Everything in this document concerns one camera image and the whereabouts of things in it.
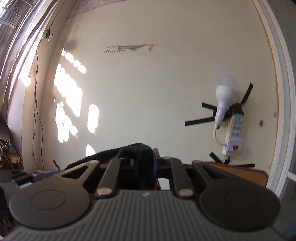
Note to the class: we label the navy patterned knit sweater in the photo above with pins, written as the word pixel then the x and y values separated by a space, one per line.
pixel 136 170

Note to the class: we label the small black tape piece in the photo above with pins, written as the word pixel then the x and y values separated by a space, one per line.
pixel 56 165

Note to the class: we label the white LED bulb lamp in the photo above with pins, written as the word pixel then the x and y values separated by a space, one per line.
pixel 226 93

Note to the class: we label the brown headboard cushion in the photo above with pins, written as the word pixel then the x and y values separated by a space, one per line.
pixel 255 176

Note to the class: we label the beige window curtain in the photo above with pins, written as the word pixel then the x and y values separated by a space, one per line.
pixel 20 20

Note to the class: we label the black electrical tape strips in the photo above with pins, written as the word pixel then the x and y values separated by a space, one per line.
pixel 227 110

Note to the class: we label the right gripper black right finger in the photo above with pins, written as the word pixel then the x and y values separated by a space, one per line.
pixel 174 170

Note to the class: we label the white door frame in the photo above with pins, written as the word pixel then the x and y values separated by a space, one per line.
pixel 285 86

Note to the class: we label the white power strip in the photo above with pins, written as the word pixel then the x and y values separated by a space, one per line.
pixel 233 140

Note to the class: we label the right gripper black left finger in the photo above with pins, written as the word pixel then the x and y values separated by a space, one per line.
pixel 108 182

